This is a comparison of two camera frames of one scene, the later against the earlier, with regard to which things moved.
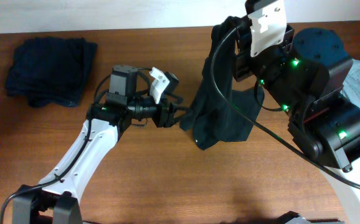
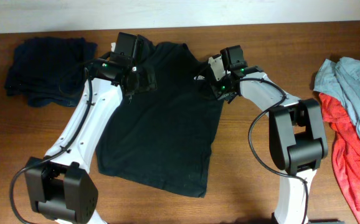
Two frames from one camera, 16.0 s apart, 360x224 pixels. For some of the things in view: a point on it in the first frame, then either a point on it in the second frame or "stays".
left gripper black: (168, 118) → (147, 78)
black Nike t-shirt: (213, 118) → (161, 138)
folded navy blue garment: (51, 71) stays
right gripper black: (240, 68) → (218, 93)
